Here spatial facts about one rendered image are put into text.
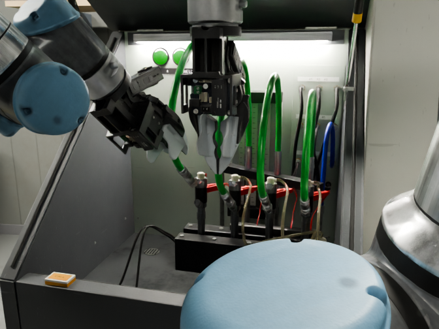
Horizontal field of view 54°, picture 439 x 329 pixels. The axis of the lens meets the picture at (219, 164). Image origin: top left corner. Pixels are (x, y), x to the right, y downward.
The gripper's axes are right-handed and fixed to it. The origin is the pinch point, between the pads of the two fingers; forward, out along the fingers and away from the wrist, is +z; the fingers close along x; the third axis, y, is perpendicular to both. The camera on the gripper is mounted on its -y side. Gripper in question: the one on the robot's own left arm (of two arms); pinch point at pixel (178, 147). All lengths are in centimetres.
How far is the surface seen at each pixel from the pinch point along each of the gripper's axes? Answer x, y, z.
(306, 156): 22.4, -0.3, 8.2
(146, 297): -7.2, 25.2, 11.6
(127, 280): -30.5, 15.6, 30.5
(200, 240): -6.7, 8.1, 23.8
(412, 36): 40, -31, 13
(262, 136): 15.5, -2.8, 3.7
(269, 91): 15.8, -12.8, 2.6
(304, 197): 20.3, 4.1, 14.8
